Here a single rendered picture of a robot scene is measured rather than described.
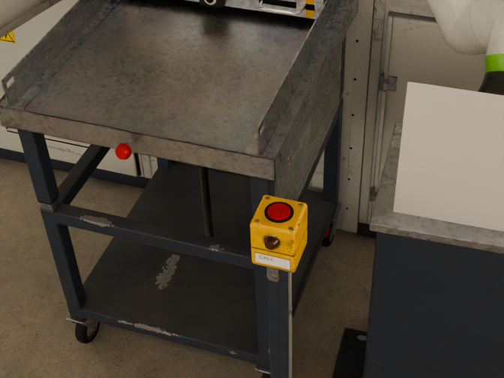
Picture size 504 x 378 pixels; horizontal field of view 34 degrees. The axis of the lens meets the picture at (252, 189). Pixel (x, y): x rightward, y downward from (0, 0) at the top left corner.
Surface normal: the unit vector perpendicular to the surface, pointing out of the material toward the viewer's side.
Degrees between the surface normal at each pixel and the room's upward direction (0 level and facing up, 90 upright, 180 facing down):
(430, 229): 0
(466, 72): 90
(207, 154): 90
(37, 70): 90
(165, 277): 0
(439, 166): 90
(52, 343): 0
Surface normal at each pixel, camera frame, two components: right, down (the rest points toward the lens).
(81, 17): 0.95, 0.19
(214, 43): -0.04, -0.74
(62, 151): -0.32, 0.64
